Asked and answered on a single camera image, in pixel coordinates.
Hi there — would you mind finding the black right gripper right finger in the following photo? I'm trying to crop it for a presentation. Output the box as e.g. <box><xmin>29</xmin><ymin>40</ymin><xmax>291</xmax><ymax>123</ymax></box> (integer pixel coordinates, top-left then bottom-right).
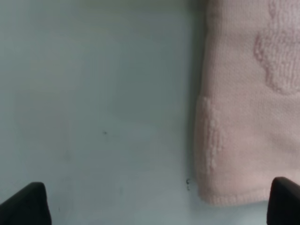
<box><xmin>267</xmin><ymin>177</ymin><xmax>300</xmax><ymax>225</ymax></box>

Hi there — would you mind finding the pink embossed towel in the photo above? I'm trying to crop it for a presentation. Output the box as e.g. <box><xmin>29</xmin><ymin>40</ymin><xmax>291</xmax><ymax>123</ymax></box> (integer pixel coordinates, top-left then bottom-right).
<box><xmin>194</xmin><ymin>0</ymin><xmax>300</xmax><ymax>206</ymax></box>

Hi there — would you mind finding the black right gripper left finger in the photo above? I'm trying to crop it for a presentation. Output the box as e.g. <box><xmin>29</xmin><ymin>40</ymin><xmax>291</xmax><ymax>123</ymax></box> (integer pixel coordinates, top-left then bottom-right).
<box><xmin>0</xmin><ymin>182</ymin><xmax>52</xmax><ymax>225</ymax></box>

